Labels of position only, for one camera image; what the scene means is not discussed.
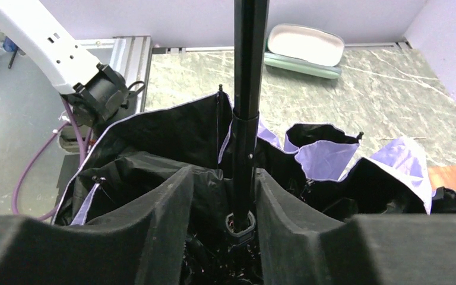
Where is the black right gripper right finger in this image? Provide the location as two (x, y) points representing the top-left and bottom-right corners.
(255, 169), (456, 284)

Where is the purple folding umbrella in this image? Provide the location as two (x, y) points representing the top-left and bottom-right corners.
(68, 1), (456, 284)

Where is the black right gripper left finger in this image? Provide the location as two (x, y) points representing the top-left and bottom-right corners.
(0, 167), (194, 284)

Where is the aluminium frame rail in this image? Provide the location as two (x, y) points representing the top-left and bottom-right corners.
(74, 35), (414, 115)

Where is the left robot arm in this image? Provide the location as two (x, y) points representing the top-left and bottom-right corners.
(0, 1), (137, 129)

